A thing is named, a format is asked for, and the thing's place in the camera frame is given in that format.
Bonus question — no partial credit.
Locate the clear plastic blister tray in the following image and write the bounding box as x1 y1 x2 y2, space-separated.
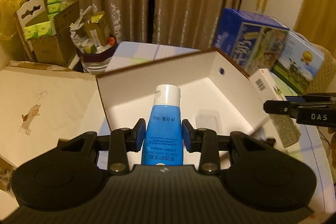
195 109 223 135

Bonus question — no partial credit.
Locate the long white medicine box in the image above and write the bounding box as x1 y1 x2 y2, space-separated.
249 69 301 148

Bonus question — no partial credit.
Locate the blue hand cream tube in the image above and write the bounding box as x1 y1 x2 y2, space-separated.
141 84 183 165

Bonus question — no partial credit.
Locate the person right hand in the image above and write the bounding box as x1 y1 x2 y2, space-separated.
328 128 336 134

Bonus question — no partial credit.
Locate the quilted beige chair back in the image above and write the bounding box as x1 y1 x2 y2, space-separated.
306 44 336 93

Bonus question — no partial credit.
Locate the brown cardboard storage box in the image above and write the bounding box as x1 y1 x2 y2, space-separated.
96 48 271 162

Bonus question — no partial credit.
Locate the cow picture milk box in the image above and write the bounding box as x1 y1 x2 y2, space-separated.
272 30 325 94

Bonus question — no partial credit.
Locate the blue milk carton box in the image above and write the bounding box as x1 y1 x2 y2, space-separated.
214 8 289 75

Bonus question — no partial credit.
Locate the beige cartoon blanket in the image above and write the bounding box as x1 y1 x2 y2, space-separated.
0 61 108 219

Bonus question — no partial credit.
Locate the trash bin with rubbish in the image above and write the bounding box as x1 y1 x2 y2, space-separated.
70 6 117 75

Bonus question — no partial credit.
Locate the small photo box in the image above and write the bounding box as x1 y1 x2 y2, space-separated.
0 158 16 195

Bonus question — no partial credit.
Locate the cardboard box with tissues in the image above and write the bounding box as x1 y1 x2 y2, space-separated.
13 0 79 67

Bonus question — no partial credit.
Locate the yellow plastic bag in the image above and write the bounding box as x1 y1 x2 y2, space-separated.
0 0 27 40

